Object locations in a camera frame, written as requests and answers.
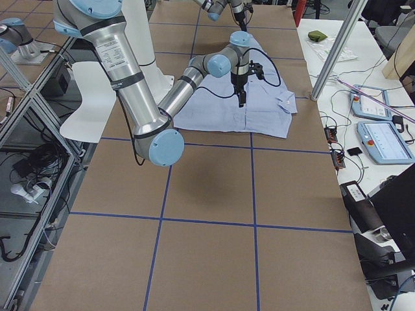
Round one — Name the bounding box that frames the light blue striped shirt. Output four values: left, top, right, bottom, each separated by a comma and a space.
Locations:
174, 36, 297, 139

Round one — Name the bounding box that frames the small black pad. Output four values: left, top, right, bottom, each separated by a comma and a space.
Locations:
347, 147, 363, 156

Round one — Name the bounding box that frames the clear plastic bag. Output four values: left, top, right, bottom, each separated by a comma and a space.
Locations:
309, 37, 359, 62

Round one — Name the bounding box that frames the aluminium frame post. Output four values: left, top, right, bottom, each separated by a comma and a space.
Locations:
311, 0, 368, 101

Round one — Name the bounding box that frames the orange circuit board upper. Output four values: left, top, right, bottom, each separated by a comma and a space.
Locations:
324, 127, 338, 144

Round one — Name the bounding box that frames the orange circuit board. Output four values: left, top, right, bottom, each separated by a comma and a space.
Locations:
330, 150, 346, 170
324, 127, 338, 144

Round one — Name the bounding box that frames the teach pendant tablet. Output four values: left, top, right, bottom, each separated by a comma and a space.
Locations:
356, 121, 414, 165
350, 84, 392, 121

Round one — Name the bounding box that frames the white curved plate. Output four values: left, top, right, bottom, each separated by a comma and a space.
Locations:
60, 62, 117, 143

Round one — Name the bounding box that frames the reacher grabber stick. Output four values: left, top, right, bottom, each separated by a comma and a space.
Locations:
335, 77, 415, 124

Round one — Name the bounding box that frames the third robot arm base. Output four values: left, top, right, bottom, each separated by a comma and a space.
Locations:
1, 17, 55, 65

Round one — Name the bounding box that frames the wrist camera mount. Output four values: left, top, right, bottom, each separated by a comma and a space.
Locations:
248, 60, 265, 80

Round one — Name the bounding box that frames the white power strip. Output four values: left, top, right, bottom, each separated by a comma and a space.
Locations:
10, 182, 51, 204

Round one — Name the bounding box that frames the upper teach pendant tablet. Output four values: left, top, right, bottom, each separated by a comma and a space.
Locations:
350, 84, 392, 121

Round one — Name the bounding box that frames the lower teach pendant tablet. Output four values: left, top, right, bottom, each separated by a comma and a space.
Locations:
356, 121, 414, 165

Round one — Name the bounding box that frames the wooden board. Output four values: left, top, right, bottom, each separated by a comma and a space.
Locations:
382, 27, 415, 80

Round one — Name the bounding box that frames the orange circuit board lower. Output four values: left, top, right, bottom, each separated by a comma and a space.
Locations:
330, 150, 346, 170

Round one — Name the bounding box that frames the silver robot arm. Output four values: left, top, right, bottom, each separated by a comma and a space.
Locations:
53, 1, 250, 167
194, 0, 254, 32

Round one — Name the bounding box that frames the black box with label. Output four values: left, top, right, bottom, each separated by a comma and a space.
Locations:
339, 181, 384, 233

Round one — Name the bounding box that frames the black monitor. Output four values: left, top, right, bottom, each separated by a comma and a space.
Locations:
370, 165, 414, 258

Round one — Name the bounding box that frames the green fabric pouch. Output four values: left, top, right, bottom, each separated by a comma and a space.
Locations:
307, 30, 327, 42

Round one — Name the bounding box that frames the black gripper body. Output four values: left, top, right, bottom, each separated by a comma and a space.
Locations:
231, 63, 250, 93
233, 5, 246, 22

